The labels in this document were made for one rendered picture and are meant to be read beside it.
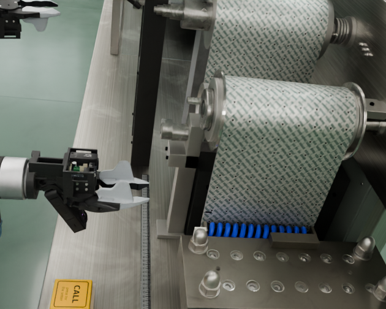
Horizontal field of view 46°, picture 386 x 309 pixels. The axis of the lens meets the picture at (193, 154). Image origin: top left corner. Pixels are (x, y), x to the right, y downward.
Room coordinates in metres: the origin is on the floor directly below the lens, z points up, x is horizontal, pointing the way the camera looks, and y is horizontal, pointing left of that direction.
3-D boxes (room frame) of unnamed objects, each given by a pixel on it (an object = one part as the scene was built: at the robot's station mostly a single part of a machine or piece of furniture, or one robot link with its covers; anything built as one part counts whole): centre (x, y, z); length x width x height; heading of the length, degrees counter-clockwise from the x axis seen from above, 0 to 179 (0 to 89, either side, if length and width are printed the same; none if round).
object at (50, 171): (0.61, 0.22, 1.12); 0.12 x 0.08 x 0.09; 101
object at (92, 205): (0.60, 0.16, 1.09); 0.09 x 0.05 x 0.02; 92
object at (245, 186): (0.68, -0.16, 1.12); 0.23 x 0.01 x 0.18; 101
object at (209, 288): (0.50, -0.07, 1.05); 0.04 x 0.04 x 0.04
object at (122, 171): (0.66, 0.12, 1.11); 0.09 x 0.03 x 0.06; 110
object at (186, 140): (0.74, 0.02, 1.05); 0.06 x 0.05 x 0.31; 101
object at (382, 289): (0.56, -0.38, 1.05); 0.04 x 0.04 x 0.04
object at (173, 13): (0.95, 0.11, 1.33); 0.06 x 0.03 x 0.03; 101
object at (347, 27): (1.02, -0.26, 1.33); 0.07 x 0.07 x 0.07; 11
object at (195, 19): (0.96, 0.05, 1.33); 0.06 x 0.06 x 0.06; 11
